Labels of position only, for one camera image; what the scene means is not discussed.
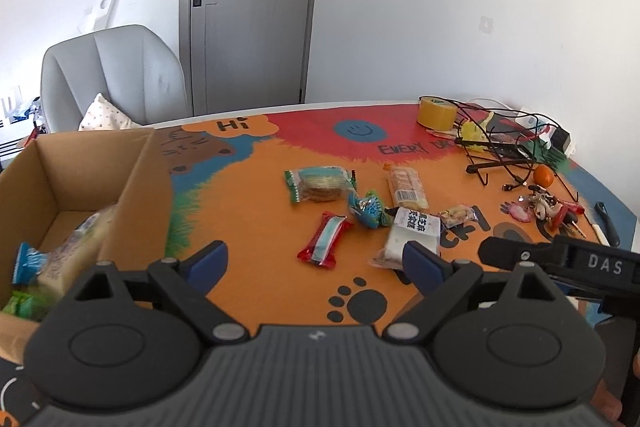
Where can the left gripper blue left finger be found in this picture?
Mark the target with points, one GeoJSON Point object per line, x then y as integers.
{"type": "Point", "coordinates": [181, 288]}

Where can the black power adapter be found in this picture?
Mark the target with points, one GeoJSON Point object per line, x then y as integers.
{"type": "Point", "coordinates": [559, 139]}

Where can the grey armchair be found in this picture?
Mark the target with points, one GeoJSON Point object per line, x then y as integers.
{"type": "Point", "coordinates": [129, 65]}

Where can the white cake pack black label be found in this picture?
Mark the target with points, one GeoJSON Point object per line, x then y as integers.
{"type": "Point", "coordinates": [409, 225]}

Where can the grey door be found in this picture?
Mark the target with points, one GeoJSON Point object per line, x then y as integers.
{"type": "Point", "coordinates": [241, 54]}

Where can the red white snack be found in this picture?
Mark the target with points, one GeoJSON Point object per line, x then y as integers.
{"type": "Point", "coordinates": [320, 250]}

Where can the orange tangerine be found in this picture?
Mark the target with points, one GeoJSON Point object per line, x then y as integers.
{"type": "Point", "coordinates": [543, 176]}

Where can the brown cardboard box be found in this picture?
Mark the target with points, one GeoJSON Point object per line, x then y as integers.
{"type": "Point", "coordinates": [62, 178]}

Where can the right hand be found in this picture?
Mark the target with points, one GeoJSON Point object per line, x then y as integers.
{"type": "Point", "coordinates": [607, 404]}

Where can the small mixed nut snack pack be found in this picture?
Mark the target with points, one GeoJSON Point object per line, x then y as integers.
{"type": "Point", "coordinates": [457, 215]}

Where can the orange cracker pack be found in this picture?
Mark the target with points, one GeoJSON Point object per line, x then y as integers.
{"type": "Point", "coordinates": [406, 187]}

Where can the red keychain bunch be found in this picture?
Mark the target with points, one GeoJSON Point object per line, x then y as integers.
{"type": "Point", "coordinates": [554, 215]}

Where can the light blue snack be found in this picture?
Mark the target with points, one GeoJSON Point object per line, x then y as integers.
{"type": "Point", "coordinates": [28, 264]}

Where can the white dotted cushion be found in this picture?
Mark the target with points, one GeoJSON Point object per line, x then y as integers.
{"type": "Point", "coordinates": [103, 115]}

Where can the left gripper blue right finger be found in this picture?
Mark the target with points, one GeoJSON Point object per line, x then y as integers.
{"type": "Point", "coordinates": [445, 288]}

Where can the blue green snack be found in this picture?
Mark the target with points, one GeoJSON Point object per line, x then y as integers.
{"type": "Point", "coordinates": [369, 210]}

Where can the yellow tape roll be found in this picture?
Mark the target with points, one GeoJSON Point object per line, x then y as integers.
{"type": "Point", "coordinates": [436, 114]}

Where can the yellow toy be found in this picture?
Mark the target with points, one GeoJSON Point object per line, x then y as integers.
{"type": "Point", "coordinates": [474, 133]}

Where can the black utility knife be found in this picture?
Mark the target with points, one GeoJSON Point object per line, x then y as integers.
{"type": "Point", "coordinates": [610, 231]}

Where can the green round cookie pack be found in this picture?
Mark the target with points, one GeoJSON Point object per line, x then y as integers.
{"type": "Point", "coordinates": [319, 183]}

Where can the black folding stand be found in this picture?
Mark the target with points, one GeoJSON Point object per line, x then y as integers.
{"type": "Point", "coordinates": [519, 160]}

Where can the long white roll snack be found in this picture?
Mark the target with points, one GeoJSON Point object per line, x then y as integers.
{"type": "Point", "coordinates": [79, 251]}

